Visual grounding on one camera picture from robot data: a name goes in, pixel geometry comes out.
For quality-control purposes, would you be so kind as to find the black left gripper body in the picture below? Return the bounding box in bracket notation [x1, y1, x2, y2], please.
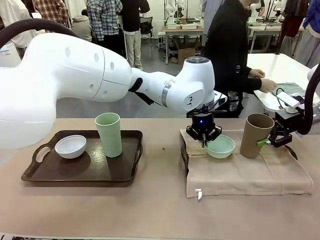
[191, 111, 216, 138]

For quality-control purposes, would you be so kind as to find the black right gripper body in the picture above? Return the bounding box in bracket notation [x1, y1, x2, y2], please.
[274, 111, 305, 137]

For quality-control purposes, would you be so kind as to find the pale green bowl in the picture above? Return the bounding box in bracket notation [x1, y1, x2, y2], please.
[204, 134, 236, 160]

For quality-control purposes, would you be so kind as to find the tall brown cup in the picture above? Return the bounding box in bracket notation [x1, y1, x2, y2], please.
[239, 112, 276, 160]

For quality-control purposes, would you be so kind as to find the grey-green cloth mat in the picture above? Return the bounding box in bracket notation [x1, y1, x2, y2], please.
[274, 82, 306, 97]

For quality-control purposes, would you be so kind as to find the beige cloth mat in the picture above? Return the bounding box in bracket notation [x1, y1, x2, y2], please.
[179, 128, 315, 201]

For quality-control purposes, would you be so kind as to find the tall pale green cup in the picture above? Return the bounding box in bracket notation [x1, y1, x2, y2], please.
[94, 112, 123, 158]

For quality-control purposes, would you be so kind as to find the person's right forearm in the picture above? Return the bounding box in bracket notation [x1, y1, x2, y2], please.
[238, 72, 263, 94]

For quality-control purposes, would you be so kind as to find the person's right hand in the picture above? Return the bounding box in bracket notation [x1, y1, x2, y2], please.
[259, 78, 278, 94]

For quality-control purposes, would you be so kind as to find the person's left hand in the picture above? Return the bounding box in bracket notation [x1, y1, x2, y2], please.
[249, 69, 266, 80]

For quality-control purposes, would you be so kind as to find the brown cardboard box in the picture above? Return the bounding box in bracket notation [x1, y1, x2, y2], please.
[174, 41, 204, 66]

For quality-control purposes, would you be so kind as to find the person in black top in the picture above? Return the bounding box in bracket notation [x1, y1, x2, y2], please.
[201, 0, 263, 118]

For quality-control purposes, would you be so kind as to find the person in blue grey clothes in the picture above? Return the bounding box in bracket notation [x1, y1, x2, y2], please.
[293, 0, 320, 68]

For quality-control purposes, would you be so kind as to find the white work table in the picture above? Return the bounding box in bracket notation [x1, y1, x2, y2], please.
[246, 21, 287, 55]

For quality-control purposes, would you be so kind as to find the wood top work table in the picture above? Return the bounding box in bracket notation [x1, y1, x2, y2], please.
[161, 23, 205, 65]

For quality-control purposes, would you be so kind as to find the person in dark red top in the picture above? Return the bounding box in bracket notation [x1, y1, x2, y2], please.
[279, 0, 311, 48]

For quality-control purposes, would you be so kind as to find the black office chair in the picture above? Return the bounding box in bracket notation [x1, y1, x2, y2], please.
[139, 16, 154, 42]

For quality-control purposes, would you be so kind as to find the person in beige trousers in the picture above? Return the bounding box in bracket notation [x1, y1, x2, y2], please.
[119, 0, 145, 71]

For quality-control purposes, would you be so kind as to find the small white bowl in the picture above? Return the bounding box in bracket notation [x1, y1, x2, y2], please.
[54, 134, 88, 160]

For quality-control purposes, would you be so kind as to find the person in blue plaid shirt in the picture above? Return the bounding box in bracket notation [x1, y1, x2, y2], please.
[86, 0, 123, 42]

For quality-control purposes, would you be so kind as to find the person in grey hoodie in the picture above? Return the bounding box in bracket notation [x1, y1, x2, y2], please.
[71, 14, 93, 42]

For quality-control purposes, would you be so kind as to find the person in red plaid shirt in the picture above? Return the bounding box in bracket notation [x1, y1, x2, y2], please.
[33, 0, 70, 28]

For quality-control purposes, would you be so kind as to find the white floor appliance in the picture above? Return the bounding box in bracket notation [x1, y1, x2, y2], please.
[0, 41, 22, 68]

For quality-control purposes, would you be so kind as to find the person in white shirt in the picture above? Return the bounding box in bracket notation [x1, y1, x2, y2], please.
[0, 0, 35, 61]

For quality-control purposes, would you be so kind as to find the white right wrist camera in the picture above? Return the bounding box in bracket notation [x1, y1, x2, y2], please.
[276, 91, 305, 113]

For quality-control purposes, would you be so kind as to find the black right arm hose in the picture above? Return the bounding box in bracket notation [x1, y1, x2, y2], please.
[297, 62, 320, 136]

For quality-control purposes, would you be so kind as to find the black arm hose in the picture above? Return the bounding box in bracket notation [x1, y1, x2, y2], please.
[0, 19, 81, 48]
[297, 62, 320, 136]

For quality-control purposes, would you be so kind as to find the black cable strap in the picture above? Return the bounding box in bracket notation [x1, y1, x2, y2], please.
[128, 77, 155, 106]

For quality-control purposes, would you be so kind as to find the black left arm hose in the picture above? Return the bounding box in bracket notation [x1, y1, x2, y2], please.
[0, 19, 81, 48]

